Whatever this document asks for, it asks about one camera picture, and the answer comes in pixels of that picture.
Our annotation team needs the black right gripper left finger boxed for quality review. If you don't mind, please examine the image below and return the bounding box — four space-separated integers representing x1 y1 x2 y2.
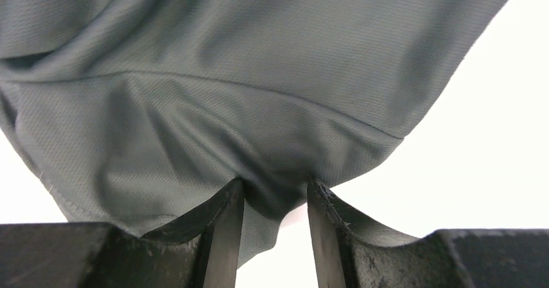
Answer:
1 179 244 287

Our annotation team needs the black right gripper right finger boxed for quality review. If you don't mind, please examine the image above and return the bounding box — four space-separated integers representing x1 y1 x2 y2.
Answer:
307 179 548 288

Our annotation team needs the dark grey t shirt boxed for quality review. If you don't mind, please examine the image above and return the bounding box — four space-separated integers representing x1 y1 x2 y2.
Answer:
1 0 508 264

